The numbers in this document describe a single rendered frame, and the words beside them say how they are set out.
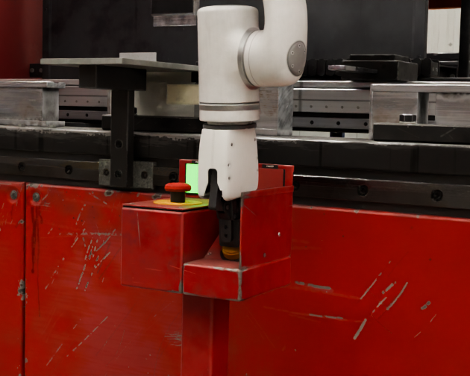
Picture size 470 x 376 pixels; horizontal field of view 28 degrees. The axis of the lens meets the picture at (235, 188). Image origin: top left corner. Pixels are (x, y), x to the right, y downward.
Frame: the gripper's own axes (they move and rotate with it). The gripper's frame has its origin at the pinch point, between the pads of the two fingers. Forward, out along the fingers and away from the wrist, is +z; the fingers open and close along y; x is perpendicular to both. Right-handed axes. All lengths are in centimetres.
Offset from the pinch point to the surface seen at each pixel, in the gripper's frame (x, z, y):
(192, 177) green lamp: -12.3, -5.9, -9.9
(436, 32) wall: -112, -30, -466
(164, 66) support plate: -27.2, -22.7, -25.5
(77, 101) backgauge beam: -79, -13, -66
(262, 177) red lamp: 0.0, -6.6, -9.9
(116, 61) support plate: -28.9, -23.8, -13.5
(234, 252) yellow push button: 0.7, 2.8, 0.5
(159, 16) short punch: -39, -32, -43
